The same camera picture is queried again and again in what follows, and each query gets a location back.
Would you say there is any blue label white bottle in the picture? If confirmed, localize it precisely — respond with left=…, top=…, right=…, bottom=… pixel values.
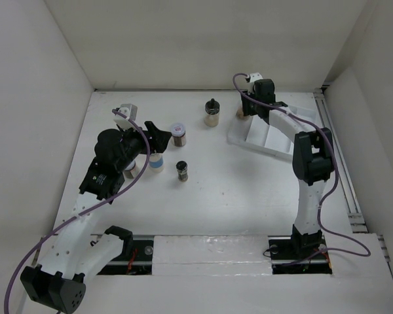
left=149, top=153, right=164, bottom=173

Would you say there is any white lid spice jar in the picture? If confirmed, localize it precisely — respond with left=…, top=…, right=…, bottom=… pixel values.
left=170, top=122, right=186, bottom=147

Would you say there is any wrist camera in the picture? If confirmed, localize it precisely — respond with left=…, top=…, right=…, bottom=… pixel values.
left=112, top=103, right=138, bottom=131
left=245, top=72, right=263, bottom=94

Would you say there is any pink lid spice jar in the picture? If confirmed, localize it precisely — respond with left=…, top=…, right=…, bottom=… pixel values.
left=236, top=106, right=249, bottom=120

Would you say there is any white divided tray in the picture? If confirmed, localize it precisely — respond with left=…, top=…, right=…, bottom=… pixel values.
left=225, top=104, right=317, bottom=161

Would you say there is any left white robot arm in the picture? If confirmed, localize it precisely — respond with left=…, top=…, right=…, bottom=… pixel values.
left=20, top=121, right=172, bottom=313

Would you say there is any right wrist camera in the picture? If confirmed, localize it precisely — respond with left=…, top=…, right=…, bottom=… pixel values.
left=245, top=72, right=263, bottom=94

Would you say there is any black grinder cap jar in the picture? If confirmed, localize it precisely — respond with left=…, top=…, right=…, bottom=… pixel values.
left=204, top=98, right=220, bottom=127

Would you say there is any silver lid jar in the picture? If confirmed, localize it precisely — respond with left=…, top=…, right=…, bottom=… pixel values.
left=123, top=161, right=140, bottom=179

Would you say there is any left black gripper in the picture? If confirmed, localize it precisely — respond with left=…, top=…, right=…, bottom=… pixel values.
left=116, top=121, right=170, bottom=171

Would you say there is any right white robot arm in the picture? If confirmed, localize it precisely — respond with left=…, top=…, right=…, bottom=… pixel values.
left=240, top=75, right=335, bottom=261

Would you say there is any small black cap jar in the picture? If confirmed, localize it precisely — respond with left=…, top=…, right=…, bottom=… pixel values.
left=176, top=160, right=188, bottom=182

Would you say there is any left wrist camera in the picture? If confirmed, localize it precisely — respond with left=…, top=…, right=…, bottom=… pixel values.
left=112, top=103, right=138, bottom=131

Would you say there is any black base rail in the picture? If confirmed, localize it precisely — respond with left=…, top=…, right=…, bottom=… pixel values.
left=100, top=235, right=332, bottom=277

